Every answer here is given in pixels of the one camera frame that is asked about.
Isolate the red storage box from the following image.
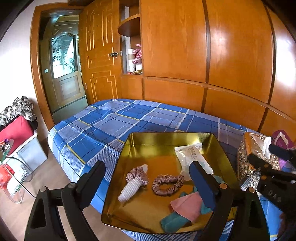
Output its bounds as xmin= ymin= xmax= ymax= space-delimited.
xmin=0 ymin=116 xmax=34 ymax=152

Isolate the white sock with scrunchie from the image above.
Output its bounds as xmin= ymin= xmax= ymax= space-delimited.
xmin=118 ymin=164 xmax=149 ymax=203

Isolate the purple cardboard snack box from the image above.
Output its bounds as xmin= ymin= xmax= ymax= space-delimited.
xmin=272 ymin=130 xmax=295 ymax=174

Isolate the gold metal tray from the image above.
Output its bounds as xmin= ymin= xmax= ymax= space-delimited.
xmin=101 ymin=132 xmax=240 ymax=234

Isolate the patterned grey cloth pile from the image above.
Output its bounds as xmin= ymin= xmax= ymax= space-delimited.
xmin=1 ymin=96 xmax=37 ymax=126

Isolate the wooden door with glass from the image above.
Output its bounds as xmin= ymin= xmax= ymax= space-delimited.
xmin=31 ymin=3 xmax=88 ymax=130

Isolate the pink plush on shelf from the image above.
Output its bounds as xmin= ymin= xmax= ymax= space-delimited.
xmin=132 ymin=44 xmax=142 ymax=64

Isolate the blue plaid bed sheet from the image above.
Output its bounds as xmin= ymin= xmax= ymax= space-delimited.
xmin=48 ymin=98 xmax=285 ymax=241

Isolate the glass side table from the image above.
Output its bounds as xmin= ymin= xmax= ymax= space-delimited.
xmin=1 ymin=139 xmax=36 ymax=204

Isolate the brown satin scrunchie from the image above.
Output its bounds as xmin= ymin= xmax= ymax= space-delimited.
xmin=152 ymin=174 xmax=184 ymax=196

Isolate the ornate silver tissue box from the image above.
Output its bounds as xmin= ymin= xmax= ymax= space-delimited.
xmin=237 ymin=132 xmax=280 ymax=190

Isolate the blue plush doll pink dress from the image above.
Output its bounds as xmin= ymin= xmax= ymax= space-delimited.
xmin=160 ymin=176 xmax=225 ymax=234

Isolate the white face mask packet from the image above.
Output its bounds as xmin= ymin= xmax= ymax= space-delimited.
xmin=175 ymin=143 xmax=214 ymax=181

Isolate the wooden wardrobe wall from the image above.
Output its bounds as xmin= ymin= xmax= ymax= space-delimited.
xmin=79 ymin=1 xmax=295 ymax=138

